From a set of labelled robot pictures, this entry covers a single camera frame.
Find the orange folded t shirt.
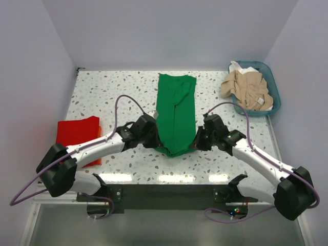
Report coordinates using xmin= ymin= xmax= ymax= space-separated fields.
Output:
xmin=90 ymin=126 xmax=102 ymax=167

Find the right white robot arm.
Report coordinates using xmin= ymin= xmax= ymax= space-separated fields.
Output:
xmin=190 ymin=113 xmax=320 ymax=220

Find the red folded t shirt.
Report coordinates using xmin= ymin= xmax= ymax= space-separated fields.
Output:
xmin=56 ymin=116 xmax=100 ymax=147

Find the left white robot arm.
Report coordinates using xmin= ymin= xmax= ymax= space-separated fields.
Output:
xmin=36 ymin=111 xmax=161 ymax=201

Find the white crumpled shirt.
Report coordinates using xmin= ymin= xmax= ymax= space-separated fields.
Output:
xmin=229 ymin=61 xmax=274 ymax=111

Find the green polo shirt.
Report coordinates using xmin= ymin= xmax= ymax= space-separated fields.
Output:
xmin=156 ymin=74 xmax=196 ymax=157

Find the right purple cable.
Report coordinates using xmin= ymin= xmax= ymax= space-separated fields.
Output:
xmin=203 ymin=101 xmax=320 ymax=223

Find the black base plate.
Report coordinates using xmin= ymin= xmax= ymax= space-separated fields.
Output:
xmin=76 ymin=184 xmax=258 ymax=215

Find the beige crumpled shirt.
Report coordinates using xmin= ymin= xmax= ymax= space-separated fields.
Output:
xmin=220 ymin=70 xmax=274 ymax=111

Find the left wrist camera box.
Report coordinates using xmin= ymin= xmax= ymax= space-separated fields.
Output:
xmin=148 ymin=110 xmax=158 ymax=119

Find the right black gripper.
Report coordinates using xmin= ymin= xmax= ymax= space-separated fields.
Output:
xmin=189 ymin=126 xmax=217 ymax=151

